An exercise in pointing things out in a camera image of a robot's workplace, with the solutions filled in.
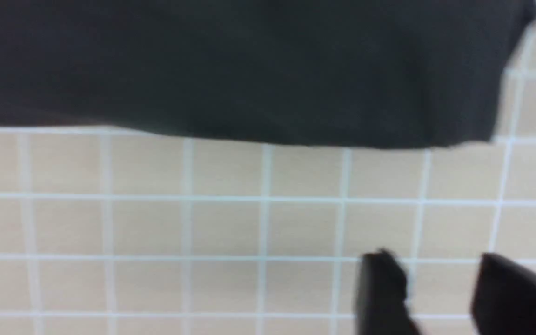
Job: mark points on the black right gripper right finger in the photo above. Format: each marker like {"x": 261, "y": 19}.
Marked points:
{"x": 504, "y": 301}

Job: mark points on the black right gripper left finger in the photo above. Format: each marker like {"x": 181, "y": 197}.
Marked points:
{"x": 381, "y": 292}

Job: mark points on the beige checkered tablecloth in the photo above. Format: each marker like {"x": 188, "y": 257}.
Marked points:
{"x": 109, "y": 232}

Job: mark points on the dark gray long-sleeved shirt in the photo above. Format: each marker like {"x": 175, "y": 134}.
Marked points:
{"x": 388, "y": 74}

